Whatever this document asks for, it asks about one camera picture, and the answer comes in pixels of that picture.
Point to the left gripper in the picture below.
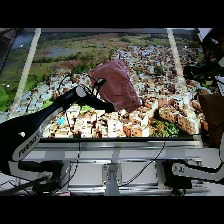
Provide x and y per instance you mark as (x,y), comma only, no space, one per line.
(101,103)

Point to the pink garment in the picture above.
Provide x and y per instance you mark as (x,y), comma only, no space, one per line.
(118,83)

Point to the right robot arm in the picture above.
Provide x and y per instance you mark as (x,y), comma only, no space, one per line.
(200,170)

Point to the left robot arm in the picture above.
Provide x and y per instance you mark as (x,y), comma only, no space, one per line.
(23,133)

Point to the brown garment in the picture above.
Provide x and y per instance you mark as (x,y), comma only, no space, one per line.
(213,116)

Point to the silver frame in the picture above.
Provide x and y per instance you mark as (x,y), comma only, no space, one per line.
(111,173)

